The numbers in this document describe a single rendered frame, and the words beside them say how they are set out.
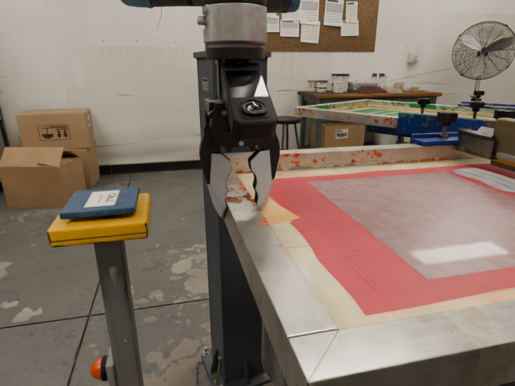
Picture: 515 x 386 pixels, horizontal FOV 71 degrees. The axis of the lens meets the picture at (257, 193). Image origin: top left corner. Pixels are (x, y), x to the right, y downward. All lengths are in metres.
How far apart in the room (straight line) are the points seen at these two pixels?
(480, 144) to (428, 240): 0.44
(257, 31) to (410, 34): 4.75
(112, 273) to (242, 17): 0.42
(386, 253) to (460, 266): 0.08
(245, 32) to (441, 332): 0.34
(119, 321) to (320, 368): 0.48
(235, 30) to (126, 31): 3.85
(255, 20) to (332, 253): 0.28
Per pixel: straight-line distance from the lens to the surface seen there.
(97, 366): 0.76
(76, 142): 3.96
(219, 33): 0.44
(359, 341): 0.26
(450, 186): 0.74
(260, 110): 0.37
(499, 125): 0.90
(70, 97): 4.36
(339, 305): 0.35
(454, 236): 0.53
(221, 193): 0.47
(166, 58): 4.24
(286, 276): 0.32
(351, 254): 0.44
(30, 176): 3.62
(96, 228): 0.55
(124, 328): 0.69
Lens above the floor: 1.16
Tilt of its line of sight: 19 degrees down
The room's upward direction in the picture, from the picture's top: straight up
